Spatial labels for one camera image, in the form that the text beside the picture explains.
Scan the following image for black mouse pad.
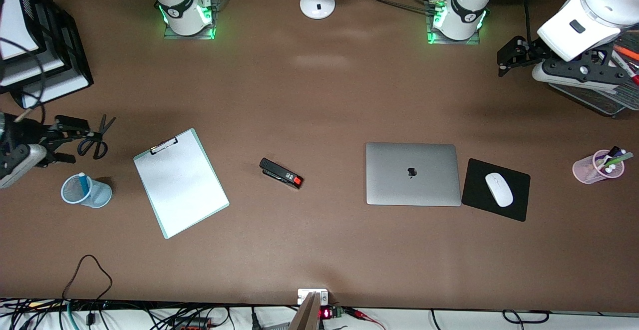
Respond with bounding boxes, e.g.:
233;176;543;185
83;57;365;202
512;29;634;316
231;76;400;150
461;158;531;222

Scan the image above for black orange connector block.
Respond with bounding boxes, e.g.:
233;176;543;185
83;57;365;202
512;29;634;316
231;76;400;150
174;317;211;330

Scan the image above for dark mesh desk tray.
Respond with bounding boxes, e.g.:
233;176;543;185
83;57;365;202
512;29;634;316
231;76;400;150
549;30;639;117

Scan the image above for wooden strut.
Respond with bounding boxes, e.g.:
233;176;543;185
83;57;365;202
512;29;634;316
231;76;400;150
289;292;321;330

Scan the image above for thin black looped cable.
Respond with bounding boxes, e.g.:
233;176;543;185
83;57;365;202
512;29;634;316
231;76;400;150
61;254;113;302

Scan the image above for red marker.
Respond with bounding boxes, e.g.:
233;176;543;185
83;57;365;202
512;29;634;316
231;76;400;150
612;53;639;85

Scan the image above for silver grey laptop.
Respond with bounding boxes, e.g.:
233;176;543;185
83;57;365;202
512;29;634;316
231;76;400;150
365;142;462;207

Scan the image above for red and black wire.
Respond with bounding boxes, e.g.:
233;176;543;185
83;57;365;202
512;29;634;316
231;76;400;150
343;307;386;330

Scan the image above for black stacked paper tray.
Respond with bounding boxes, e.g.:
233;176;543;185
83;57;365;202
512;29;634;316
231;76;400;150
0;0;94;110

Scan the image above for black stapler with red end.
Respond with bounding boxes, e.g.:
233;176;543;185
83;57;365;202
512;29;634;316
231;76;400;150
259;158;304;190

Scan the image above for black scissors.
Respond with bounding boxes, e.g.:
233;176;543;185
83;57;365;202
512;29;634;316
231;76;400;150
77;114;116;160

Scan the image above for pink translucent pen cup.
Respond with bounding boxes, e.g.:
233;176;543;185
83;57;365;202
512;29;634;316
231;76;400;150
572;149;626;185

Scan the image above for light blue mesh pen cup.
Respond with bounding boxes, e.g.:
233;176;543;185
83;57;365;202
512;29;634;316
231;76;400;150
61;173;113;209

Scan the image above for white computer mouse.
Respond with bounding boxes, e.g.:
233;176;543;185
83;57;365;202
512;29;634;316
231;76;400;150
485;172;514;208

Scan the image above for orange marker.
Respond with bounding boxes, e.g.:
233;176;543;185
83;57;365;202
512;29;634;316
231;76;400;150
614;44;639;61

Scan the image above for small white box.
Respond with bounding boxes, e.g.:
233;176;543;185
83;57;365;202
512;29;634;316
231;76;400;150
298;289;329;306

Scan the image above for black floor cable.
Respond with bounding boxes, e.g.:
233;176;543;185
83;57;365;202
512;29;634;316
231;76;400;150
429;309;551;330

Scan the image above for tangled black cable bundle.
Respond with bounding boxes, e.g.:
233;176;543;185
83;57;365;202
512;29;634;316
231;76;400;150
0;298;233;330

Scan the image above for white clipboard with green edge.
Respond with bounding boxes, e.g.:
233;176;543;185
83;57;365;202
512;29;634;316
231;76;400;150
133;128;230;240

